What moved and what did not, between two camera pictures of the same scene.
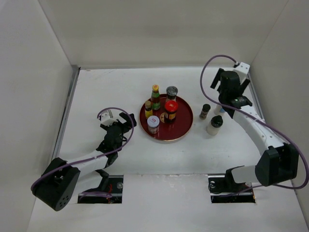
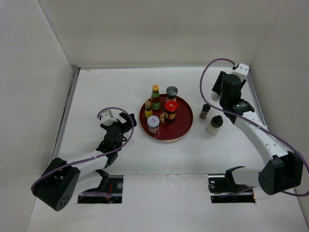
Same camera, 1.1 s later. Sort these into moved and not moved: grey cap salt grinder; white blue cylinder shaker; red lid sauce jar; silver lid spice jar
Moved: white blue cylinder shaker
Not moved: grey cap salt grinder; silver lid spice jar; red lid sauce jar
